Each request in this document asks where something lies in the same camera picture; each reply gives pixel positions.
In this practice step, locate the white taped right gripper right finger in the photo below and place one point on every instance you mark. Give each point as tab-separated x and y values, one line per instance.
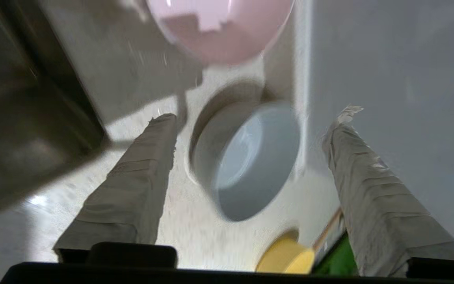
380	205

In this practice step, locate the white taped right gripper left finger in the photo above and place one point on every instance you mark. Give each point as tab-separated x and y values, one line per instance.
132	189

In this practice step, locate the blue-grey bowl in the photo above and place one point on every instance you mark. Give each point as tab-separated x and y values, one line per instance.
250	161

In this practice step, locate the pink bowl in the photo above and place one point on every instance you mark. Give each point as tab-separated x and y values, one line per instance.
219	31

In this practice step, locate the stainless steel sink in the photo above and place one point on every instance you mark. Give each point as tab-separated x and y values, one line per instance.
26	118

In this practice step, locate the green box with wooden edge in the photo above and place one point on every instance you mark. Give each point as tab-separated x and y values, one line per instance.
335	256

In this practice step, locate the yellow round container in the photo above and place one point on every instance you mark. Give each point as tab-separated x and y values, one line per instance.
286	256

